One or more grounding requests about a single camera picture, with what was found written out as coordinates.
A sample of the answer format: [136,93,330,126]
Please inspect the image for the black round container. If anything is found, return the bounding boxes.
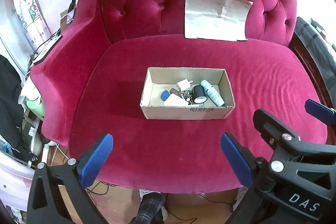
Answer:
[193,85,208,104]

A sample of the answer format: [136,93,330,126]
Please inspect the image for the small white charger plug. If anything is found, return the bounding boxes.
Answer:
[176,79,195,90]

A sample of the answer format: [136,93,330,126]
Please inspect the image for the white flat panel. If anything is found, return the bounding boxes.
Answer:
[33,34,63,65]

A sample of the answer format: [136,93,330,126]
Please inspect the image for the large white charger plug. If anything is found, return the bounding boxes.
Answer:
[163,94,189,106]

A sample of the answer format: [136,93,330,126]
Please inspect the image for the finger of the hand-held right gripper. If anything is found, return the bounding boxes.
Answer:
[253,109,301,153]
[304,99,336,126]

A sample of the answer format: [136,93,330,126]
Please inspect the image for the cartoon cat printed curtain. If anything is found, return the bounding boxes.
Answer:
[10,0,57,42]

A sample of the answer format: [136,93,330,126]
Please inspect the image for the grey striped blanket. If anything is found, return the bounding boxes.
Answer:
[297,17,336,88]

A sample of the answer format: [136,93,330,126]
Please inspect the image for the small brown cardboard box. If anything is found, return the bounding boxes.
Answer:
[60,13,76,30]

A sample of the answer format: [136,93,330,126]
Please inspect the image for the pink floral cloth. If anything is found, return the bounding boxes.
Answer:
[0,153,36,210]

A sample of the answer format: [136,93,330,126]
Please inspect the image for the light blue cosmetic tube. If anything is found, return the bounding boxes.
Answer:
[200,80,225,106]

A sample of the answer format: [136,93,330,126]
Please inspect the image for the black garment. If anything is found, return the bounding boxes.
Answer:
[0,55,33,161]

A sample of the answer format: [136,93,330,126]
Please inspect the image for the person's leg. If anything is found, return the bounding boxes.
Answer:
[134,191,166,224]

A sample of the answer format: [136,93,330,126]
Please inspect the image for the brass keychain with charms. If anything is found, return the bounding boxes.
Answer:
[178,90,195,105]

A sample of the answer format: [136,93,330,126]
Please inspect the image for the creased brown paper sheet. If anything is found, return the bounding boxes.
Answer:
[184,0,254,42]

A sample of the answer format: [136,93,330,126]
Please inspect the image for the dark wooden bed frame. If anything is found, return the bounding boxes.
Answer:
[290,38,336,114]

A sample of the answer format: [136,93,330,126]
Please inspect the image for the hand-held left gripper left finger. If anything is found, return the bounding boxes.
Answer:
[28,133,114,224]

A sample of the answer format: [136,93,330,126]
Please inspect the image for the red velvet armchair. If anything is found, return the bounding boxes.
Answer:
[29,0,328,194]

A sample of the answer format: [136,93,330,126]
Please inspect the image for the light green container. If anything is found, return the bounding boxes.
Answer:
[25,98,45,117]

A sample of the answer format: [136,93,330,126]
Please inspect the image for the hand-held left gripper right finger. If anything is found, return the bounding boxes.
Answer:
[220,133,266,224]

